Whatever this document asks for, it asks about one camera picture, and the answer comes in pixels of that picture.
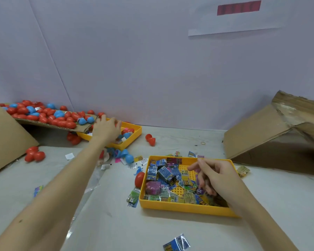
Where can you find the person's left hand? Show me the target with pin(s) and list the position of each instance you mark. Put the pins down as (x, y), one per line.
(105, 130)

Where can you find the person's right hand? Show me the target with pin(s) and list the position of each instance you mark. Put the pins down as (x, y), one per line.
(222, 180)

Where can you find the yellow label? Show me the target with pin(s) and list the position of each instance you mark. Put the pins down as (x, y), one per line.
(243, 171)

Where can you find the pile of plastic eggs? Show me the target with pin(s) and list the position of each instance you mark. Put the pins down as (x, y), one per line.
(52, 113)

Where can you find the red plastic egg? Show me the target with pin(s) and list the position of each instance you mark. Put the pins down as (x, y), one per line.
(140, 179)

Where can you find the blue packet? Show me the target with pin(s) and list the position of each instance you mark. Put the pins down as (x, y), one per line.
(177, 243)

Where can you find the person's left forearm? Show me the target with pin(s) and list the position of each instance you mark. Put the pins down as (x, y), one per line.
(44, 204)

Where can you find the yellow tray under eggs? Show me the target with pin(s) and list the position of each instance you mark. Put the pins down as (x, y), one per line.
(133, 134)

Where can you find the small white paper scrap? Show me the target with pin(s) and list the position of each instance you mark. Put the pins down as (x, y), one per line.
(69, 156)

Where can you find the torn flattened cardboard box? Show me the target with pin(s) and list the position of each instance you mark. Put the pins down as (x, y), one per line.
(251, 130)

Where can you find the yellow plastic tray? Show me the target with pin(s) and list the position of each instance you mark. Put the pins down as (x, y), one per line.
(170, 205)

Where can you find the brown cardboard sheet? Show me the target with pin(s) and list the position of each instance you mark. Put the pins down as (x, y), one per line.
(42, 122)

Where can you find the clear bag with coloured label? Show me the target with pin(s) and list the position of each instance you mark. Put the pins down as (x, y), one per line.
(37, 190)

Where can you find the tall brown cardboard box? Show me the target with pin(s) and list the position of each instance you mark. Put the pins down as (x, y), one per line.
(5, 136)

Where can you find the white paper sign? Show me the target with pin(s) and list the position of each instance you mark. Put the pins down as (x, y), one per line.
(235, 18)

